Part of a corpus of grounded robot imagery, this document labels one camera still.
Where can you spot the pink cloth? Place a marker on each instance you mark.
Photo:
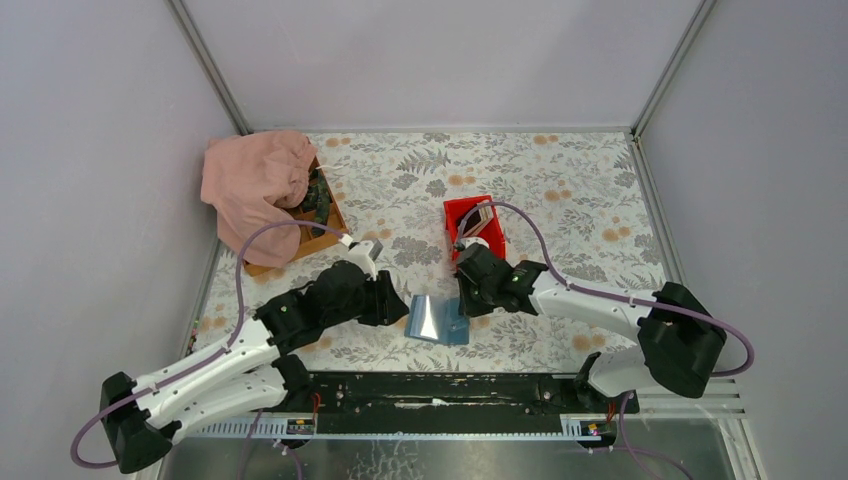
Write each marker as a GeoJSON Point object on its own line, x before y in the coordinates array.
{"type": "Point", "coordinates": [253, 181]}

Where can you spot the dark green patterned item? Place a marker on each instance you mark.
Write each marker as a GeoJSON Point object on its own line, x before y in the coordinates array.
{"type": "Point", "coordinates": [317, 199]}

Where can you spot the floral patterned table mat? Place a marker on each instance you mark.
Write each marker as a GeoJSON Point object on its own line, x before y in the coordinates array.
{"type": "Point", "coordinates": [578, 193]}

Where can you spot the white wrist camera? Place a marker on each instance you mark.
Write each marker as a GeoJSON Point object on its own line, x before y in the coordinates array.
{"type": "Point", "coordinates": [363, 254]}
{"type": "Point", "coordinates": [466, 242]}

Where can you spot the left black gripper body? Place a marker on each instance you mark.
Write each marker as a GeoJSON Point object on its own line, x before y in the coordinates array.
{"type": "Point", "coordinates": [385, 299]}

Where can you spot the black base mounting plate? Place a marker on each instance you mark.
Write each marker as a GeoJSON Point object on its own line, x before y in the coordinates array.
{"type": "Point", "coordinates": [451, 403]}

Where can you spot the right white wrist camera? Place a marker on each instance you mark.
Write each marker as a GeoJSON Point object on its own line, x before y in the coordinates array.
{"type": "Point", "coordinates": [466, 242]}

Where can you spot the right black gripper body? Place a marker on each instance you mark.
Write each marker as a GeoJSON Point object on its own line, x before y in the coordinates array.
{"type": "Point", "coordinates": [473, 284]}

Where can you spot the red plastic bin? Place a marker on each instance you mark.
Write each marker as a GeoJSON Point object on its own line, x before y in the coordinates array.
{"type": "Point", "coordinates": [456, 209]}

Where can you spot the blue card holder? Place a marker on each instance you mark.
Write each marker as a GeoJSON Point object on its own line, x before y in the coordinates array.
{"type": "Point", "coordinates": [437, 320]}

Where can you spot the wooden organizer tray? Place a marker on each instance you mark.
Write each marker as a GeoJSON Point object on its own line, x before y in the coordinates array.
{"type": "Point", "coordinates": [314, 239]}

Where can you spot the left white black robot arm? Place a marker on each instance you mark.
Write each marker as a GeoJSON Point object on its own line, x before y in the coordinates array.
{"type": "Point", "coordinates": [257, 369]}

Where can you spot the white slotted cable duct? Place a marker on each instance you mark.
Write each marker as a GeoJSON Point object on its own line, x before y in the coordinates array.
{"type": "Point", "coordinates": [564, 428]}

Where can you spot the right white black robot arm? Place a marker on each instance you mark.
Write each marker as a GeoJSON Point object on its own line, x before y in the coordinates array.
{"type": "Point", "coordinates": [674, 347]}

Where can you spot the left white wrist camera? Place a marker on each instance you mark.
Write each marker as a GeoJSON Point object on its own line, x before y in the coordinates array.
{"type": "Point", "coordinates": [363, 254]}

